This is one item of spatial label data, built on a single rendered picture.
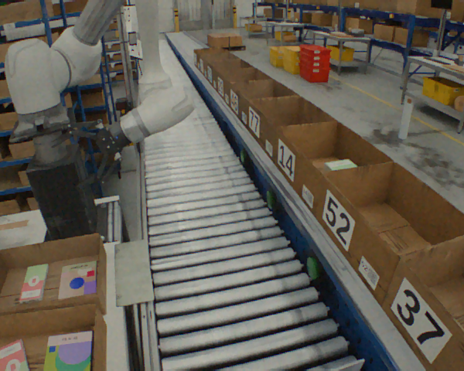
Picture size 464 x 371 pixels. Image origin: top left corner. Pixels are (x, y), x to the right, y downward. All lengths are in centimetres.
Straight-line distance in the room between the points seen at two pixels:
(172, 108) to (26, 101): 48
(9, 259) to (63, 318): 39
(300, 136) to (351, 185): 39
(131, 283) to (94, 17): 86
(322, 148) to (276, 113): 40
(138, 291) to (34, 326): 33
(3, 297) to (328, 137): 139
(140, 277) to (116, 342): 25
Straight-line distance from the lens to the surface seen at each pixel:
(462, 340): 71
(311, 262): 103
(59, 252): 126
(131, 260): 120
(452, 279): 104
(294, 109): 181
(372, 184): 117
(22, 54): 113
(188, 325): 99
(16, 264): 134
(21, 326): 108
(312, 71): 648
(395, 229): 114
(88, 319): 101
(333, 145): 151
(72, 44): 122
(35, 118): 115
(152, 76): 106
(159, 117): 93
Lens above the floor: 154
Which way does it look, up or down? 31 degrees down
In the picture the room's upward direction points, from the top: 2 degrees counter-clockwise
